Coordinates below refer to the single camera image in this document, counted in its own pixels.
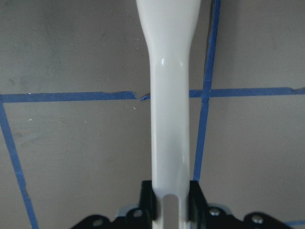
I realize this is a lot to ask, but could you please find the beige hand brush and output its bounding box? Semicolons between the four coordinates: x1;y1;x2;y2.
136;0;201;229

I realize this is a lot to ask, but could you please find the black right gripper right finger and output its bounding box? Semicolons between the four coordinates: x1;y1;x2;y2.
188;180;207;224

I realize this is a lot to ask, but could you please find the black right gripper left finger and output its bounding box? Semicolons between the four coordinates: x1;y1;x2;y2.
139;180;157;221

